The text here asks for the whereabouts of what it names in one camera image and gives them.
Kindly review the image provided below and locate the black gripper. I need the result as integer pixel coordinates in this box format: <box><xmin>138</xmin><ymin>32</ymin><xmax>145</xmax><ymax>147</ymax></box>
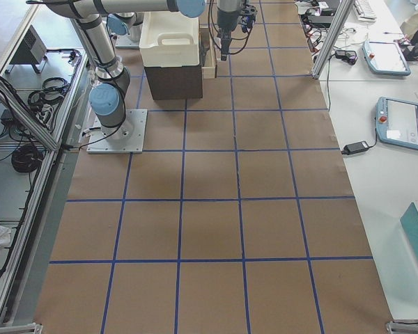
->
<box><xmin>217</xmin><ymin>10</ymin><xmax>237</xmax><ymax>61</ymax></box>

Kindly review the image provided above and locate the light wooden drawer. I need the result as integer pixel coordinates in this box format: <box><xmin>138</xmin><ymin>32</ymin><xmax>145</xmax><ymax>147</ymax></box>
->
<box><xmin>199</xmin><ymin>27</ymin><xmax>217</xmax><ymax>79</ymax></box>

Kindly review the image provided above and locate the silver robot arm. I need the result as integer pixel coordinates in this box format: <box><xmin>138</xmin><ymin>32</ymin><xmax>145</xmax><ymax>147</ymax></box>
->
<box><xmin>26</xmin><ymin>1</ymin><xmax>205</xmax><ymax>139</ymax></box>
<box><xmin>217</xmin><ymin>1</ymin><xmax>258</xmax><ymax>61</ymax></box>

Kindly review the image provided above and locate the white plastic tray bin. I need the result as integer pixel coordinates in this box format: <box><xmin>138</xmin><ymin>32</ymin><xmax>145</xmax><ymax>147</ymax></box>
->
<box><xmin>139</xmin><ymin>11</ymin><xmax>200</xmax><ymax>67</ymax></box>

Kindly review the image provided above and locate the blue teach pendant far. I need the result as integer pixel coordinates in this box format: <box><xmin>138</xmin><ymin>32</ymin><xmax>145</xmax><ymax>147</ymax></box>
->
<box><xmin>362</xmin><ymin>40</ymin><xmax>411</xmax><ymax>77</ymax></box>

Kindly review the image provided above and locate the blue teach pendant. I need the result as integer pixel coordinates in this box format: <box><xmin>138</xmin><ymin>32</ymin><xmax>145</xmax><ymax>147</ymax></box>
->
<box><xmin>376</xmin><ymin>97</ymin><xmax>418</xmax><ymax>150</ymax></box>
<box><xmin>362</xmin><ymin>40</ymin><xmax>411</xmax><ymax>77</ymax></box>

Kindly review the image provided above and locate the small black power adapter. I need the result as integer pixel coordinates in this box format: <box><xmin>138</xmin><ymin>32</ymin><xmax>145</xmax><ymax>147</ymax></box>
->
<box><xmin>341</xmin><ymin>141</ymin><xmax>370</xmax><ymax>155</ymax></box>

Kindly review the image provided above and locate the blue teach pendant near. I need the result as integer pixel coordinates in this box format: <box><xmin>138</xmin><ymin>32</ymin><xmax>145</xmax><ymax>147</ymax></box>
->
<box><xmin>376</xmin><ymin>97</ymin><xmax>418</xmax><ymax>150</ymax></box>

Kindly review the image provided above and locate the grey electronics box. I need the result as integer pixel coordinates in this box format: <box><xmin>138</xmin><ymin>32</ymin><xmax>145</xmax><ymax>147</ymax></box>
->
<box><xmin>10</xmin><ymin>25</ymin><xmax>47</xmax><ymax>74</ymax></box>

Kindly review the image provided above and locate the white drawer handle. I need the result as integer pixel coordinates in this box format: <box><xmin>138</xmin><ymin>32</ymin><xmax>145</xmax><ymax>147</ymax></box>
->
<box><xmin>212</xmin><ymin>32</ymin><xmax>221</xmax><ymax>61</ymax></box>

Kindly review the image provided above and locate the aluminium frame post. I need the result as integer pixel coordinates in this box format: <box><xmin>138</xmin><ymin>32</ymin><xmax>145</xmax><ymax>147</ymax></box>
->
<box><xmin>311</xmin><ymin>0</ymin><xmax>354</xmax><ymax>79</ymax></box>

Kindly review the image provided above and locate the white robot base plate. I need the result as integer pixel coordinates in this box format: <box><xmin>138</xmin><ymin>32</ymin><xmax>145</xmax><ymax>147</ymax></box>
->
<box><xmin>85</xmin><ymin>109</ymin><xmax>148</xmax><ymax>154</ymax></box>

